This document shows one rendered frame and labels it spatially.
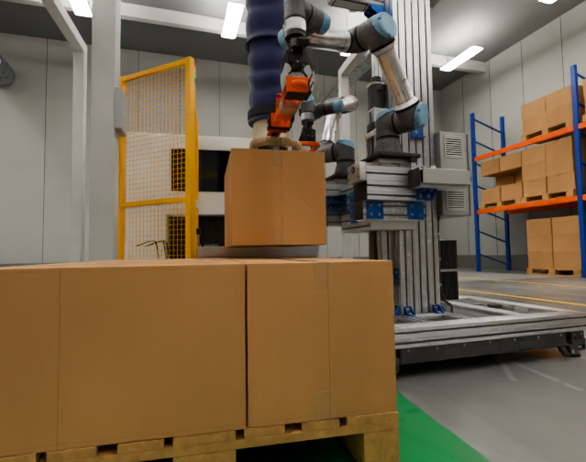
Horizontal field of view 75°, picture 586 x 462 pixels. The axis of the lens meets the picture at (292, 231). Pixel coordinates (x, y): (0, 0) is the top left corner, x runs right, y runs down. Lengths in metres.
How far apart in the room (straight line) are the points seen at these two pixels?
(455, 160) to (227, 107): 9.97
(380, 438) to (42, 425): 0.80
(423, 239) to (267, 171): 1.01
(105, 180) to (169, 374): 2.18
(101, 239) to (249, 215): 1.61
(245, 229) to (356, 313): 0.69
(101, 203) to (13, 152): 9.00
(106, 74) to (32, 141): 8.73
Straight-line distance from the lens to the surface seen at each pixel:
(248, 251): 2.21
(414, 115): 1.90
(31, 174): 11.68
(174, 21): 10.38
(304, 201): 1.61
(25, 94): 12.26
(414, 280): 2.17
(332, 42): 1.81
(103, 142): 3.07
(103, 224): 2.97
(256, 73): 1.98
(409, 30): 2.50
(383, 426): 1.14
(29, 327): 1.03
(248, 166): 1.59
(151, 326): 0.97
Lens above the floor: 0.57
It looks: 3 degrees up
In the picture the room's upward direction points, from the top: 1 degrees counter-clockwise
